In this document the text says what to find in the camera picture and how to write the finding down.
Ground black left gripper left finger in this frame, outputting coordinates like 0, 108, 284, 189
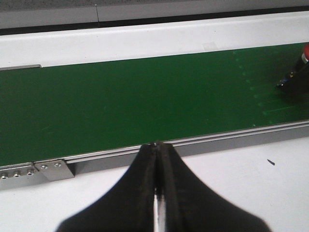
57, 144, 156, 232

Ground green conveyor belt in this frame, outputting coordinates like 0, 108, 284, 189
0, 43, 309, 165

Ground aluminium conveyor frame rail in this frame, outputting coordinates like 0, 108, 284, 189
0, 64, 309, 190

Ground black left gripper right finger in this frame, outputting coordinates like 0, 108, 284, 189
156, 142, 270, 232

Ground grey stone shelf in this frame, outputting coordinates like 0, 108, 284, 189
0, 0, 309, 12

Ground steel conveyor support bracket left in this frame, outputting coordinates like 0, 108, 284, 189
34, 159, 75, 181

